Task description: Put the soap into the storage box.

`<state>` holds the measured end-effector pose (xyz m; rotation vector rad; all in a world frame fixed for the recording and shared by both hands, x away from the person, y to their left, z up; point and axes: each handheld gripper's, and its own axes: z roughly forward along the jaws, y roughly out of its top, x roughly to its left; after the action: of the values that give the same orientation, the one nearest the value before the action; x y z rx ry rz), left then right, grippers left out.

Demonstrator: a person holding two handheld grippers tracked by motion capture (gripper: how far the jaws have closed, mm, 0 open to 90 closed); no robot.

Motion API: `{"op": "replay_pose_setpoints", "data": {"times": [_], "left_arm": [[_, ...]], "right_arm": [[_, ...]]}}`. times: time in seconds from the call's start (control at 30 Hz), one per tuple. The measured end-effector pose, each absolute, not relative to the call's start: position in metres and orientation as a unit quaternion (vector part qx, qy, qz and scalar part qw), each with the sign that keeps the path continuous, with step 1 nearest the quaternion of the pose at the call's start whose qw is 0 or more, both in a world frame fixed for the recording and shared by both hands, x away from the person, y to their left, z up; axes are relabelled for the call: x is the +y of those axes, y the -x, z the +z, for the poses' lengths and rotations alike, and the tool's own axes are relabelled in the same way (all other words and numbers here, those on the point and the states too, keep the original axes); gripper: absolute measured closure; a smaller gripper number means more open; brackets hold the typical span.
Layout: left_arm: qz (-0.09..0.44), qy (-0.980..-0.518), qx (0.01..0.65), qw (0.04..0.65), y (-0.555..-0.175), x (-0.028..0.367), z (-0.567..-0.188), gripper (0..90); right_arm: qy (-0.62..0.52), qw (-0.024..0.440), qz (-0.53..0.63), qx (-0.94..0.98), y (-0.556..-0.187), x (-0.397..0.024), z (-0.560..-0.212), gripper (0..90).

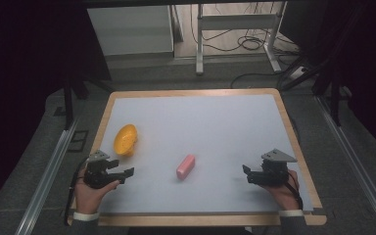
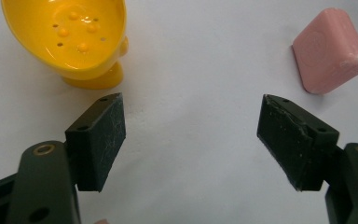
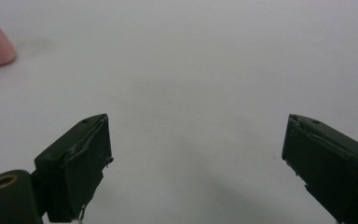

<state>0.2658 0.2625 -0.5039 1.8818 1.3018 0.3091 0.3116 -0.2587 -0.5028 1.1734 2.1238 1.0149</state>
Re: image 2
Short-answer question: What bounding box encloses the pink soap bar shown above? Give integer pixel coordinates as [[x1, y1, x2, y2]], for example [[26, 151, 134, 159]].
[[291, 7, 358, 95]]

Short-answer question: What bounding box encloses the yellow soap dish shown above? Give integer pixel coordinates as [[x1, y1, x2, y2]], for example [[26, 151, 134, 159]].
[[0, 0, 130, 91]]

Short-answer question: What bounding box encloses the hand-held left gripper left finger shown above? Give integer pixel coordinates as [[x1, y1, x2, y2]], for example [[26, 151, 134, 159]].
[[5, 91, 127, 224]]

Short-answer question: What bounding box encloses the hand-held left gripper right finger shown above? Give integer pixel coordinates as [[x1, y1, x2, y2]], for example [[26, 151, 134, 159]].
[[256, 93, 358, 224]]

